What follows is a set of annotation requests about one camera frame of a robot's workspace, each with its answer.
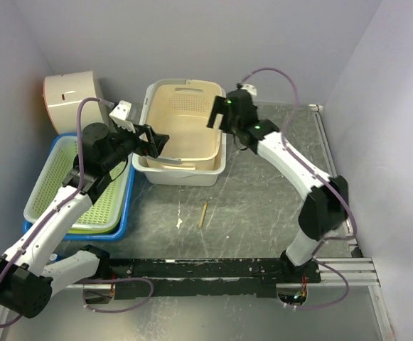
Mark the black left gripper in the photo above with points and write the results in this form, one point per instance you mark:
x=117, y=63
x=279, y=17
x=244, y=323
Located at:
x=156, y=141

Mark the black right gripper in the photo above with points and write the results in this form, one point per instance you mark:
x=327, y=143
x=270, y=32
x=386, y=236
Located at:
x=220, y=106

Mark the beige perforated laundry basket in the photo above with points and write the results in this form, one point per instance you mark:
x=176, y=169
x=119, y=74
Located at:
x=181, y=109

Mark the large white plastic tub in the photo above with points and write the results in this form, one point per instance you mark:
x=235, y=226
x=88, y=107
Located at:
x=164, y=176

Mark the white perforated basket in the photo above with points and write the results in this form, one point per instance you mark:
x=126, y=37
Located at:
x=49, y=177

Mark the green plastic tray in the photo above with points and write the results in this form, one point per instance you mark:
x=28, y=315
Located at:
x=104, y=215

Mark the blue plastic tray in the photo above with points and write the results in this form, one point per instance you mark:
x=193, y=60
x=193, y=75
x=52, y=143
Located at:
x=121, y=220

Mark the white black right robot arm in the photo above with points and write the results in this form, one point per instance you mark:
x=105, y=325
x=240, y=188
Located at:
x=325, y=197

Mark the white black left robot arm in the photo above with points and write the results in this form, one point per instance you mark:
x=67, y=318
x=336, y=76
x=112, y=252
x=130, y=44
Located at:
x=26, y=282

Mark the cream cylindrical container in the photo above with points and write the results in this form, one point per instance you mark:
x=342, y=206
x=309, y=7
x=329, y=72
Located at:
x=62, y=95

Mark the small wooden stick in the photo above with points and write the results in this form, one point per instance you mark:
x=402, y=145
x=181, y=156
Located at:
x=203, y=213

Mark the small blue white bottle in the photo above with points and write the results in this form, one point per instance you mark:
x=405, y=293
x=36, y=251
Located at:
x=53, y=258

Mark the black base bar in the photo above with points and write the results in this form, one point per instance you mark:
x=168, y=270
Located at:
x=259, y=277

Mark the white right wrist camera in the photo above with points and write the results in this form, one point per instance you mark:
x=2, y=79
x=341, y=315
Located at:
x=251, y=89

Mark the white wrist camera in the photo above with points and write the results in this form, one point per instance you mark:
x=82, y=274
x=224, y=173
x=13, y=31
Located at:
x=120, y=115
x=251, y=89

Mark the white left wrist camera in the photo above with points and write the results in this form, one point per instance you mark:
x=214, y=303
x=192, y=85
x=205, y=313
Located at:
x=120, y=115

